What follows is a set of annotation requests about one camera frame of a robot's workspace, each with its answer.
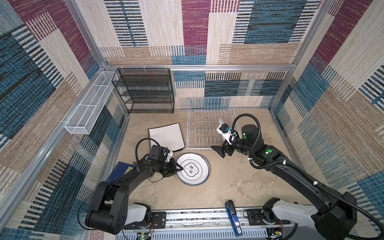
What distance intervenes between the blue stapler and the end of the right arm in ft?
0.88

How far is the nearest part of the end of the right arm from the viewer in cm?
64

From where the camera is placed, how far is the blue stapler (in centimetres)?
70
